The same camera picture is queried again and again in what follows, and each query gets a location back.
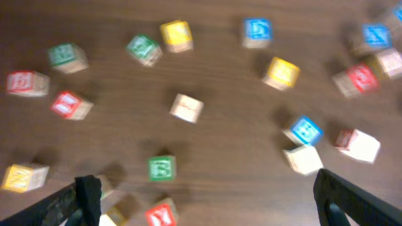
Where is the red Q wooden block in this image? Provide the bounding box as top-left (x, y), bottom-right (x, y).
top-left (333, 63), bottom-right (379, 98)

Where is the green J wooden block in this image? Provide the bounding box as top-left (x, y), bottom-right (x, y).
top-left (126, 34), bottom-right (163, 67)

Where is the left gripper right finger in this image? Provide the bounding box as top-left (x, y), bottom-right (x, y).
top-left (313, 168), bottom-right (401, 226)

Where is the red Y wooden block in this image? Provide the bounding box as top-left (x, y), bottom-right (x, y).
top-left (145, 197), bottom-right (178, 226)

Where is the yellow S wooden block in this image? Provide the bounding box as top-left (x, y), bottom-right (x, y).
top-left (262, 56), bottom-right (300, 91)

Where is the red L wooden block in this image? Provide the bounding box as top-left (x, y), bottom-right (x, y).
top-left (51, 90), bottom-right (94, 121)

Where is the green B wooden block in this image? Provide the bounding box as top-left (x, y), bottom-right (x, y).
top-left (148, 155), bottom-right (177, 181)

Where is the green R wooden block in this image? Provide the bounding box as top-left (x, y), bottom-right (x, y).
top-left (47, 43), bottom-right (89, 74)

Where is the blue 5 wooden block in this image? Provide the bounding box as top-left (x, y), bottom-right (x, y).
top-left (282, 116), bottom-right (323, 146)

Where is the green B tilted block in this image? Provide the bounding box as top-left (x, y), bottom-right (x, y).
top-left (96, 175), bottom-right (114, 200)

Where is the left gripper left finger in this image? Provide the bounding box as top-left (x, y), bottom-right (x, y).
top-left (1, 175), bottom-right (102, 226)

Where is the plain top block by X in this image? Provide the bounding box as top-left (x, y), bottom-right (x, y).
top-left (366, 48), bottom-right (401, 80)

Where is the red U wooden block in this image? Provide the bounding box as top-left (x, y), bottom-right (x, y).
top-left (283, 145), bottom-right (323, 176)

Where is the yellow top wooden block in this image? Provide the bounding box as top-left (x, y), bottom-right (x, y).
top-left (160, 20), bottom-right (193, 53)

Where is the plain wooden block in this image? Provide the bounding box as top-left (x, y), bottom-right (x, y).
top-left (99, 207), bottom-right (127, 226)

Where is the blue X wooden block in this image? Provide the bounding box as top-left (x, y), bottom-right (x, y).
top-left (350, 23), bottom-right (393, 55)

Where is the blue D wooden block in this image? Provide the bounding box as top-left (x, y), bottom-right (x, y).
top-left (242, 18), bottom-right (273, 48)

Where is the yellow wooden block far left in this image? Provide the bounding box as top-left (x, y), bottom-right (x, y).
top-left (1, 163), bottom-right (50, 193)

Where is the plain top blue-sided block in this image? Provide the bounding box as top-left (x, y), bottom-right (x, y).
top-left (170, 94), bottom-right (204, 124)

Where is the leaf picture blue-sided block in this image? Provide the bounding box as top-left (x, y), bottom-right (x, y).
top-left (335, 129), bottom-right (381, 164)

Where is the red 6 wooden block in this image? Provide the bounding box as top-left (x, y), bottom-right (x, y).
top-left (6, 70), bottom-right (50, 97)

